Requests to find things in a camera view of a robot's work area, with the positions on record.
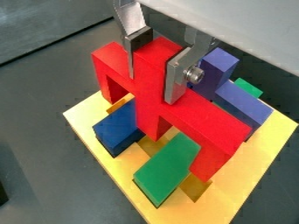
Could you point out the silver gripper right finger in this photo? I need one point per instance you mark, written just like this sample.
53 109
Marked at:
181 70

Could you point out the green block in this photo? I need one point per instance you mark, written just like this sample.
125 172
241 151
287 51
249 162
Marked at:
165 169

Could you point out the purple cross-shaped block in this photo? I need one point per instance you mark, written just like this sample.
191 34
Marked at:
217 89

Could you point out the red cross-shaped block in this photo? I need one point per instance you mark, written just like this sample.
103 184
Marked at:
139 76

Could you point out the yellow puzzle board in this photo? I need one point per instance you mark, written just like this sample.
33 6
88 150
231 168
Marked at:
231 184

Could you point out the blue block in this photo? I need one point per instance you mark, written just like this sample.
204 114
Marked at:
116 131

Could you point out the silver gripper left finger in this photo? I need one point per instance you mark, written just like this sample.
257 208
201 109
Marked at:
136 33

